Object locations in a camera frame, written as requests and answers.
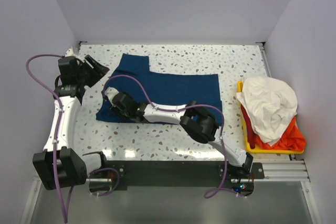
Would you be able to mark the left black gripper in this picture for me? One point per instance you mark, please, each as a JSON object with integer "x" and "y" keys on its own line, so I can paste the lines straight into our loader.
{"x": 98, "y": 73}

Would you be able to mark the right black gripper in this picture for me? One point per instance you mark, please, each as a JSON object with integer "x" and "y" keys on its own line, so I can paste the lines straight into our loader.
{"x": 113, "y": 107}

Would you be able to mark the blue t shirt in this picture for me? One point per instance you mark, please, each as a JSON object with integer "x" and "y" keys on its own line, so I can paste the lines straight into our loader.
{"x": 162, "y": 88}

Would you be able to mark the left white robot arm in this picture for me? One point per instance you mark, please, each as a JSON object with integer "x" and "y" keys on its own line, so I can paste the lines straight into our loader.
{"x": 58, "y": 158}

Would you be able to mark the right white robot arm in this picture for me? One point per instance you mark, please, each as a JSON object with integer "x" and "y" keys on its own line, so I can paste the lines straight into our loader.
{"x": 196, "y": 120}

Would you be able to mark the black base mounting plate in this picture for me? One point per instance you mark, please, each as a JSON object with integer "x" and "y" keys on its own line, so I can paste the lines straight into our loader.
{"x": 157, "y": 174}

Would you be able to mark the yellow plastic bin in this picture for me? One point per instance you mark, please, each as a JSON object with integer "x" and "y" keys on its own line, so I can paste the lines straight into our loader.
{"x": 258, "y": 149}

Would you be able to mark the red t shirt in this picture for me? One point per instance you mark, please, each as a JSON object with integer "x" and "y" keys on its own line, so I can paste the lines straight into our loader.
{"x": 251, "y": 135}

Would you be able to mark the white t shirt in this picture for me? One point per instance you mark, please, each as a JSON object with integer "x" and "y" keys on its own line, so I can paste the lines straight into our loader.
{"x": 271, "y": 104}

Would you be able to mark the orange t shirt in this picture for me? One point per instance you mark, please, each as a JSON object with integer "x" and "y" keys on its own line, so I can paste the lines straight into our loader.
{"x": 291, "y": 140}

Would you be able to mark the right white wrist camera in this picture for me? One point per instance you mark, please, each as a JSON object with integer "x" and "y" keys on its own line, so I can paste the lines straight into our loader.
{"x": 109, "y": 94}

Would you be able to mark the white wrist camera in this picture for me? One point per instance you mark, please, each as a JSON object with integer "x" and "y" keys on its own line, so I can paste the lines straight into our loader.
{"x": 72, "y": 52}
{"x": 109, "y": 94}

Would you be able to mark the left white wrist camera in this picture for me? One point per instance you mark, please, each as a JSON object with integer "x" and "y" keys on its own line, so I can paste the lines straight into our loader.
{"x": 72, "y": 52}

